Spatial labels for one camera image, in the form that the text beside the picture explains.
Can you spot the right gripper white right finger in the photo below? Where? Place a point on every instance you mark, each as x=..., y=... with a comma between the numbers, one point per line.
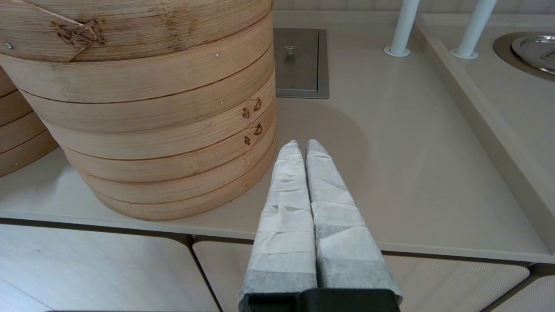
x=342, y=242

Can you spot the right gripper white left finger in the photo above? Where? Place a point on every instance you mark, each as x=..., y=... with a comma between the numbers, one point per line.
x=286, y=225

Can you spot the large bamboo steamer stack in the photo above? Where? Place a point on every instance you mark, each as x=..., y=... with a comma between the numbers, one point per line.
x=151, y=143

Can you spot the round metal plate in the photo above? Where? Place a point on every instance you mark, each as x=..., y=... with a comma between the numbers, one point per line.
x=537, y=52

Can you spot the small bamboo steamer stack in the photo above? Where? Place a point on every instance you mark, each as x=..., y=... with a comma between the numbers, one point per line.
x=21, y=130

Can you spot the white cabinet door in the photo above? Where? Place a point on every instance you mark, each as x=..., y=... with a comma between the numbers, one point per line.
x=86, y=268
x=537, y=294
x=433, y=286

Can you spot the steel panel with flower holes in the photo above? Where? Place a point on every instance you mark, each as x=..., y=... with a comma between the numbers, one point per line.
x=299, y=73

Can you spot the white metal pole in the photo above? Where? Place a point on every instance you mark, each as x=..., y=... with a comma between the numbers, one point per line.
x=405, y=26
x=475, y=26

